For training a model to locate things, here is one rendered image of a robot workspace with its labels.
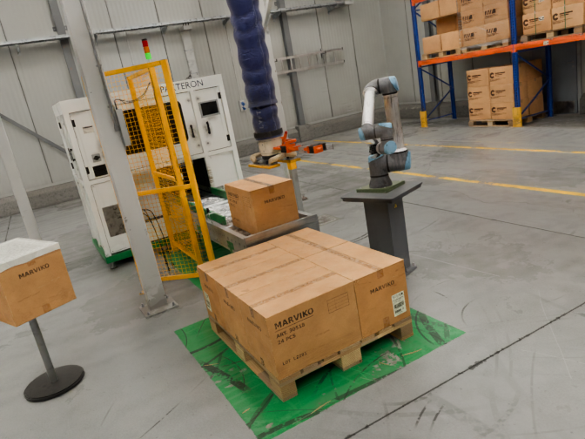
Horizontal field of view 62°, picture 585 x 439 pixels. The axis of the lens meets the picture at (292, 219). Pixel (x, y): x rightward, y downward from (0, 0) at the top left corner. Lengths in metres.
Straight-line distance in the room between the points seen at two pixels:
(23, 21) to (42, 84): 1.33
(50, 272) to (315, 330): 1.73
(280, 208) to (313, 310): 1.45
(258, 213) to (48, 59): 9.12
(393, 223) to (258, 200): 1.12
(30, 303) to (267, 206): 1.86
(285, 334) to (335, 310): 0.34
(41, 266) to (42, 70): 9.31
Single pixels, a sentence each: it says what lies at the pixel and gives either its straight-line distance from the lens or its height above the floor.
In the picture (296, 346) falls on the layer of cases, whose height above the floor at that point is 0.30.
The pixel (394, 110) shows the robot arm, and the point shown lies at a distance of 3.95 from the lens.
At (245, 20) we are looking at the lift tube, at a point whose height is 2.20.
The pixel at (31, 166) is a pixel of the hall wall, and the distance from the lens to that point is 12.46.
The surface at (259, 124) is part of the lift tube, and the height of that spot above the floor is 1.47.
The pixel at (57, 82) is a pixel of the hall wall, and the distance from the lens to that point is 12.48.
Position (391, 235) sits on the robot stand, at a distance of 4.08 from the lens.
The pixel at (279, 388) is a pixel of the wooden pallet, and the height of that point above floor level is 0.09.
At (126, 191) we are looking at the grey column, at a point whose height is 1.11.
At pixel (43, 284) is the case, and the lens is 3.49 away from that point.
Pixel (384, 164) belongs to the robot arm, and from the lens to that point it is 4.01.
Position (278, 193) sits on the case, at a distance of 4.09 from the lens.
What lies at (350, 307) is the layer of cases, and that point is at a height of 0.38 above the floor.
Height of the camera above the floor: 1.75
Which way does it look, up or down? 16 degrees down
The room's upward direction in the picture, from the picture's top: 11 degrees counter-clockwise
